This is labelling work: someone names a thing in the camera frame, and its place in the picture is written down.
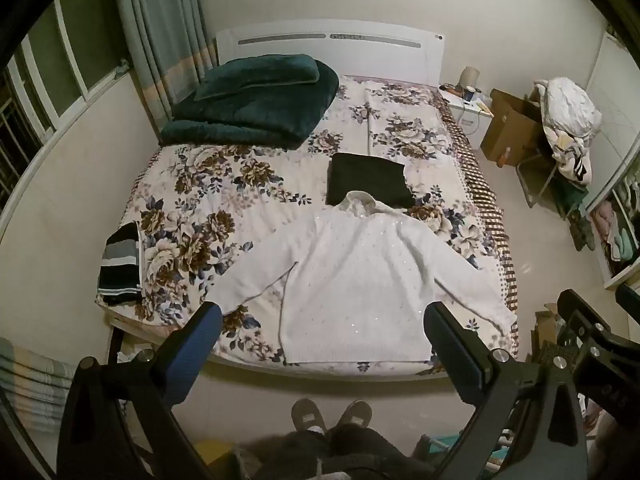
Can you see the dark blue cup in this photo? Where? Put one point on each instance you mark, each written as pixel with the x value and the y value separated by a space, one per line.
pixel 469 95

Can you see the pale green curtain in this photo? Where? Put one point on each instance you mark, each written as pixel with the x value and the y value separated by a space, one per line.
pixel 165 35

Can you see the striped folded garment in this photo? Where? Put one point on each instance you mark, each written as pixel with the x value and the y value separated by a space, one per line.
pixel 117 265

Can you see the dark green pillow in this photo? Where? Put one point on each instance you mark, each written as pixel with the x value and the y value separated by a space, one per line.
pixel 260 75

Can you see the person's left shoe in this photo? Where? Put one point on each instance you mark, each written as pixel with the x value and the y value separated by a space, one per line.
pixel 307 415

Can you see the white wardrobe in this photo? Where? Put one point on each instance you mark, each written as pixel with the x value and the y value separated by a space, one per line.
pixel 617 110

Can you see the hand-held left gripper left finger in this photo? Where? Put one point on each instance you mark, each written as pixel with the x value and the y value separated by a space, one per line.
pixel 197 340

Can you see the striped pastel cloth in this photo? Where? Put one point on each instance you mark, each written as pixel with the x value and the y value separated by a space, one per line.
pixel 35 385

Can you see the floral bed sheet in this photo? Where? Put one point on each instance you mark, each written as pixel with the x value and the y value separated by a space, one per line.
pixel 210 195

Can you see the large cardboard box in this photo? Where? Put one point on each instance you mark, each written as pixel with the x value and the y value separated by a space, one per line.
pixel 510 125

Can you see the white knit sweater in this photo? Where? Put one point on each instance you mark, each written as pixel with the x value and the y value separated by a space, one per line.
pixel 360 285

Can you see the small cardboard box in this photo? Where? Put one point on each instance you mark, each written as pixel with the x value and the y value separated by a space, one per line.
pixel 545 327

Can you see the black folded garment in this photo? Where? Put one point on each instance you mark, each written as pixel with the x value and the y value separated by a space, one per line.
pixel 365 175

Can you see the person's dark clothing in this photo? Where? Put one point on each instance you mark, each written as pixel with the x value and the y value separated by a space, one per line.
pixel 330 455

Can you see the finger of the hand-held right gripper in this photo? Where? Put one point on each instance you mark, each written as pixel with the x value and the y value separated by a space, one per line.
pixel 630 297
pixel 575 310

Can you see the white nightstand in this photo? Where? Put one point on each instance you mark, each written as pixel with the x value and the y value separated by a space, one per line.
pixel 467 120

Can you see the dark green folded blanket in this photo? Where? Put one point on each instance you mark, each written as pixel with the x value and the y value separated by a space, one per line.
pixel 250 120

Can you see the person's right shoe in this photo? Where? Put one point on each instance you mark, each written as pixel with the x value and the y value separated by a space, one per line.
pixel 355 414

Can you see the metal frame chair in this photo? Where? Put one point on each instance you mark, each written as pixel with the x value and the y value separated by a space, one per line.
pixel 555 185

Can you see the white headboard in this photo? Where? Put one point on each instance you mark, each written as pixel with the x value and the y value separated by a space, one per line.
pixel 390 55

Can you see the beige table lamp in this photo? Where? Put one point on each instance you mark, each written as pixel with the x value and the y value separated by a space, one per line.
pixel 470 76

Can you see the window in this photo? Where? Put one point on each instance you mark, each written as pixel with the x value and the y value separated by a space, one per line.
pixel 55 75

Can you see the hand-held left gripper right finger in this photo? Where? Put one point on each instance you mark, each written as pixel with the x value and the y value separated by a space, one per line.
pixel 450 350

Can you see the person's shoe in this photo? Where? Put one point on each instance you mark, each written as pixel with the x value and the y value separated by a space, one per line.
pixel 307 415
pixel 355 414

